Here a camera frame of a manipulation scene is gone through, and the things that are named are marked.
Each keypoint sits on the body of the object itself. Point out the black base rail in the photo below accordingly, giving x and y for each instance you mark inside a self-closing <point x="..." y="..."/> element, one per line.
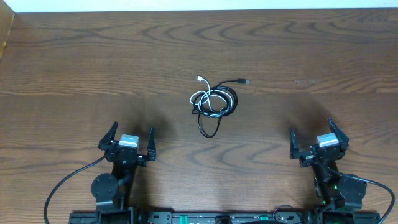
<point x="167" y="217"/>

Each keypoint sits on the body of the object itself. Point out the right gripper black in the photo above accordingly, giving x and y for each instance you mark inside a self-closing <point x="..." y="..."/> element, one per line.
<point x="308" y="157"/>

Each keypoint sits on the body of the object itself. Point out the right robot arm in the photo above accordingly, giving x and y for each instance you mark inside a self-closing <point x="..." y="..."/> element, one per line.
<point x="341" y="194"/>

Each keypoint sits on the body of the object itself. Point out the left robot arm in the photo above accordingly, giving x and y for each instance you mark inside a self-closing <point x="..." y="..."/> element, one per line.
<point x="112" y="190"/>

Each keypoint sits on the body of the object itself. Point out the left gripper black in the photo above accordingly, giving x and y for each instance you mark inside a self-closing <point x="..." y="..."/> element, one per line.
<point x="125" y="154"/>

